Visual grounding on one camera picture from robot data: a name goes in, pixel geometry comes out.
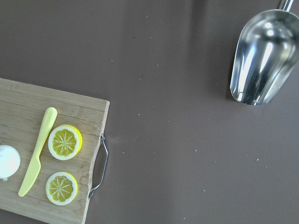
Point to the white steamed bun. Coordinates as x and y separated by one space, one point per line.
9 161

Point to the upper lemon half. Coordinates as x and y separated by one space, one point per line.
64 142

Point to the lemon half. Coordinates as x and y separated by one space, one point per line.
64 142
61 187

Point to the lower lemon half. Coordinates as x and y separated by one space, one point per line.
61 187

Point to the bamboo cutting board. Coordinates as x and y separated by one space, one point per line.
22 108

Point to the yellow plastic knife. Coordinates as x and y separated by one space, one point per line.
34 166

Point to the steel scoop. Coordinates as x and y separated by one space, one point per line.
267 51

